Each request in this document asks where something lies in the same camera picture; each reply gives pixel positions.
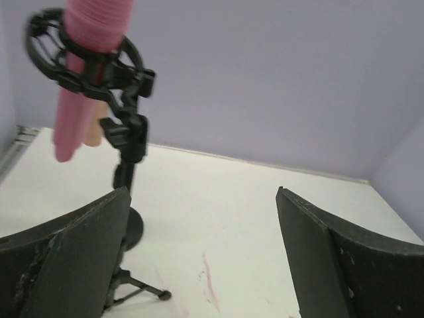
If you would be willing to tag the black tripod shock-mount stand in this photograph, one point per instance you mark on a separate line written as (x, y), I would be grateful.
(118, 78)

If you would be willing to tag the black round-base clip stand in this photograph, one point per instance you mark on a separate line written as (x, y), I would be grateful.
(134, 230)

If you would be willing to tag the peach microphone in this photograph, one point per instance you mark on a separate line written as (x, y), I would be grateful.
(94, 134)

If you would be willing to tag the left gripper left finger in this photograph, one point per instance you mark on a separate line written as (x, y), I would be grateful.
(63, 267)

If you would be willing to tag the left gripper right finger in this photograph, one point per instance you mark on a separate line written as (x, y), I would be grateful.
(340, 269)

